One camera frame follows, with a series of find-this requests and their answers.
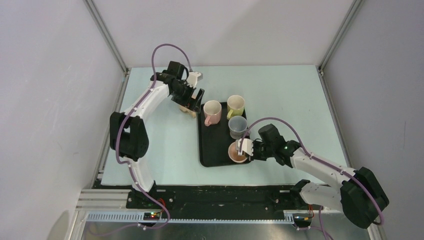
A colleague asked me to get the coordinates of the orange translucent cup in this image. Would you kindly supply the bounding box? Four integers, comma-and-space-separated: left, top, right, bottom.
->
228, 141, 249, 164

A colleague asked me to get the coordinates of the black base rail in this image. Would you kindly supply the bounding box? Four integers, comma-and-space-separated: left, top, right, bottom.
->
126, 185, 319, 221

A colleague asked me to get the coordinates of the black rectangular tray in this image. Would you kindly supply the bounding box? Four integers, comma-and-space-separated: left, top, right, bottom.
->
197, 102, 250, 168

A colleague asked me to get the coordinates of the pink mug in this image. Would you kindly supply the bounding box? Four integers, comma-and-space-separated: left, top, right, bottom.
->
203, 100, 222, 127

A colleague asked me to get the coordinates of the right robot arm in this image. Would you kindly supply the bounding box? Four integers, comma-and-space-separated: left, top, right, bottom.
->
236, 124, 390, 229

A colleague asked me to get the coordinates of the yellow mug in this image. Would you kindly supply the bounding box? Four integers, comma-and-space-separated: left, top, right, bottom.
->
226, 95, 245, 120

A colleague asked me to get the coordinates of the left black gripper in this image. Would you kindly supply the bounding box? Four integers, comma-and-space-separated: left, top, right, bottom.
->
170, 80, 204, 113

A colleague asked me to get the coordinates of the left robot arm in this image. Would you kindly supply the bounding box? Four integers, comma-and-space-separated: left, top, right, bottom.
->
109, 61, 205, 208

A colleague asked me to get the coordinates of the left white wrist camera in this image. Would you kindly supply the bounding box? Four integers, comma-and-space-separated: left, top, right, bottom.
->
186, 71, 203, 89

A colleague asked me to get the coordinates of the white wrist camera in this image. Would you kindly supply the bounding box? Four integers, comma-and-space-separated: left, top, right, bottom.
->
235, 138, 254, 157
186, 71, 203, 89

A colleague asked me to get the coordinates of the aluminium frame rail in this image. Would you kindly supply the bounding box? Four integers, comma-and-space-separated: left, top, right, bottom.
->
77, 185, 308, 223

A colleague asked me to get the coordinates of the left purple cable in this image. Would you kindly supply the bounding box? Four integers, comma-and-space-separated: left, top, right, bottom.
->
114, 43, 194, 230

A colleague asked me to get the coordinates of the clear glass mug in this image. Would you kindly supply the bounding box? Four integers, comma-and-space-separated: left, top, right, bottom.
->
228, 116, 249, 140

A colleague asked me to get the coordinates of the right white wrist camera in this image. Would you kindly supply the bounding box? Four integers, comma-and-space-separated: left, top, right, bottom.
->
235, 138, 254, 157

